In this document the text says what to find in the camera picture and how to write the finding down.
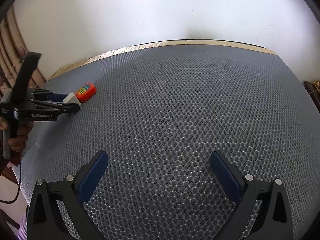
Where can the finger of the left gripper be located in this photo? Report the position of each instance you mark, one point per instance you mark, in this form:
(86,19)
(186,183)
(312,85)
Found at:
(47,95)
(51,108)

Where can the red round tape measure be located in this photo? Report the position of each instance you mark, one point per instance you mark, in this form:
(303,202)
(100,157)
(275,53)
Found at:
(86,92)

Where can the grey mesh mat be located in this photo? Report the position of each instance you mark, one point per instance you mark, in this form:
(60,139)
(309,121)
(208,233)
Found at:
(159,113)

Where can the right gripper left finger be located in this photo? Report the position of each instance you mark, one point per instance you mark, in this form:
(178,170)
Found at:
(44,217)

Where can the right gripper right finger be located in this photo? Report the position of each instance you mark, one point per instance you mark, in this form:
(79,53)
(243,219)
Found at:
(274,220)

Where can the white eraser block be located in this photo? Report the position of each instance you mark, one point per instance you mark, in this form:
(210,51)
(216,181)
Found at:
(71,98)

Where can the beige patterned curtain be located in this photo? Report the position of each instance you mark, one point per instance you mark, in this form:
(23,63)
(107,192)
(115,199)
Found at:
(13,51)

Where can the person's left hand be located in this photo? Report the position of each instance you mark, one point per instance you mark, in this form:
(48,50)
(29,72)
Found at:
(18,143)

